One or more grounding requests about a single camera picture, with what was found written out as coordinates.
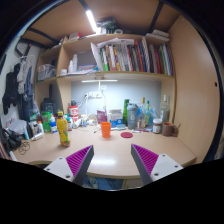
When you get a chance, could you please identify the white wall power outlet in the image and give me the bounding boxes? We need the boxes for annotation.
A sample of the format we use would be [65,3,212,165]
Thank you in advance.
[87,91,103,100]

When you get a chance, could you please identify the red and white canister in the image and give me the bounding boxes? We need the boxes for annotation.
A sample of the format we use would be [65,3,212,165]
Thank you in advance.
[68,105,80,123]

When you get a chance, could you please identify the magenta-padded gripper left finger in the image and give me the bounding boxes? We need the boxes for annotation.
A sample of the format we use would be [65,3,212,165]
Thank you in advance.
[43,144,95,187]

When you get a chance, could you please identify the blue plastic bag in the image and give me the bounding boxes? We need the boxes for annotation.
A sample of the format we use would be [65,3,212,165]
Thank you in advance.
[149,105,162,127]

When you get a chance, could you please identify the black appliance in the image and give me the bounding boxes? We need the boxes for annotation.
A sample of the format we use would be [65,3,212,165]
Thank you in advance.
[40,97,55,114]

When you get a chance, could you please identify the white container with blue lid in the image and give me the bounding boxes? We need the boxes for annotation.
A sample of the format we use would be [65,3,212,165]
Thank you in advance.
[49,114,59,134]

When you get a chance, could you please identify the grey shaker bottle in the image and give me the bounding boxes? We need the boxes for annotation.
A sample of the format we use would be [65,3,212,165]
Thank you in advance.
[126,103,139,131]

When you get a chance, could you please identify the yellow drink bottle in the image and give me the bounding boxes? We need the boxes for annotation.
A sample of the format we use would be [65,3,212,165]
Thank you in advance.
[55,111,71,148]

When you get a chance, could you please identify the orange plastic cup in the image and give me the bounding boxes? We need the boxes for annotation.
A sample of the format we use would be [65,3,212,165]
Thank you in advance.
[100,121,112,139]

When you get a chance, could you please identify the hanging clothes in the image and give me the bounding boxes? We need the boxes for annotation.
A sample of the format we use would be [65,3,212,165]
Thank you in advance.
[1,54,39,121]

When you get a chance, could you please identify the brown mug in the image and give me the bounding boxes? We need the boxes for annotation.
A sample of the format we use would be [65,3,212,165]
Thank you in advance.
[161,121,175,137]

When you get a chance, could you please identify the yellow-capped clear bottle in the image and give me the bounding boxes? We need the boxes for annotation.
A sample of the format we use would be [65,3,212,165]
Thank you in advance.
[139,97,147,129]

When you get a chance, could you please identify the magenta pouch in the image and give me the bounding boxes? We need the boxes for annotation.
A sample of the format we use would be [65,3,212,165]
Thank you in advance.
[96,109,108,125]

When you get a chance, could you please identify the ceiling light tube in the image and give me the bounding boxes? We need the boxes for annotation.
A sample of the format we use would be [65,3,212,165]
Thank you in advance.
[85,9,99,33]

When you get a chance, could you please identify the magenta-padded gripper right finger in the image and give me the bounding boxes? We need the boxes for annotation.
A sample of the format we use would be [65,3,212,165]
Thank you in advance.
[130,143,184,187]

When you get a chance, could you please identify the white and blue carton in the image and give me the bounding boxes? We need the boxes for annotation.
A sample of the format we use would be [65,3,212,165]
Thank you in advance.
[108,108,124,128]

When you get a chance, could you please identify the dark green glass bottle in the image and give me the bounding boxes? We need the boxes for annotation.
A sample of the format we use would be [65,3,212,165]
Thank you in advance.
[122,98,130,127]

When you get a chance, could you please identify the clear glass bottle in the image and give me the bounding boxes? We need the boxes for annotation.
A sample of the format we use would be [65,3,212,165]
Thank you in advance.
[160,94,171,124]

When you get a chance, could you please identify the flat round red coaster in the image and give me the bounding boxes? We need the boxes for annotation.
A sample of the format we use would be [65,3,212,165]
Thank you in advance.
[120,131,134,139]

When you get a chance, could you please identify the white light bar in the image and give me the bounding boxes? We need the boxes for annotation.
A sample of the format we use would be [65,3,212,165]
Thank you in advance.
[81,79,119,83]

